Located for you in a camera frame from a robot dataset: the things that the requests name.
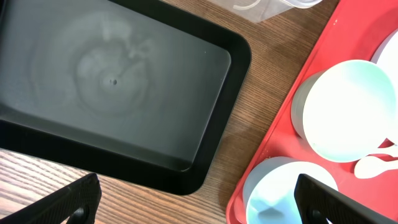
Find black bin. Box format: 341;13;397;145
1;0;251;195

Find green bowl with rice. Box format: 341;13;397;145
290;60;397;162

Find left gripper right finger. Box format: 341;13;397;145
294;174;397;224

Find red plastic tray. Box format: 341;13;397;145
226;0;397;224

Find white plastic spoon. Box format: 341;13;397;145
354;156;397;179

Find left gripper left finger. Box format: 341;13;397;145
1;173;101;224

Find light blue bowl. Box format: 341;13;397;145
243;156;338;224

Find clear plastic bin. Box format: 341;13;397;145
210;0;322;23

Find light blue plate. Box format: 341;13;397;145
371;30;397;145

